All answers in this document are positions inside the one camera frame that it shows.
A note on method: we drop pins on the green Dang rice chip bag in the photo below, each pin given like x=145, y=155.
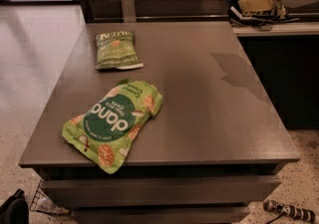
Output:
x=105, y=133

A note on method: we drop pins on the grey cabinet drawer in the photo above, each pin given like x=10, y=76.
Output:
x=159, y=191
x=175, y=215

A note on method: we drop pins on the green jalapeno Kettle chip bag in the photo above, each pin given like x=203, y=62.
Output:
x=116, y=50

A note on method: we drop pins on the wire basket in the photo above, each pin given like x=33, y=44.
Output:
x=41, y=203

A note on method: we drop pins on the black bag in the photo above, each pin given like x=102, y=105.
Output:
x=15, y=209

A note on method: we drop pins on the black white power strip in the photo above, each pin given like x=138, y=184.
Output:
x=291, y=211

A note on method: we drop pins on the grey cabinet lower drawer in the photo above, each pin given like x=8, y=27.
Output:
x=175, y=215

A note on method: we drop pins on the grey side shelf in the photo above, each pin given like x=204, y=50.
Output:
x=290, y=29

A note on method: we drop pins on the grey cabinet upper drawer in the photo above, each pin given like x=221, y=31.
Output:
x=159, y=191

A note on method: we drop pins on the left metal bracket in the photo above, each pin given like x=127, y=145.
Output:
x=129, y=11

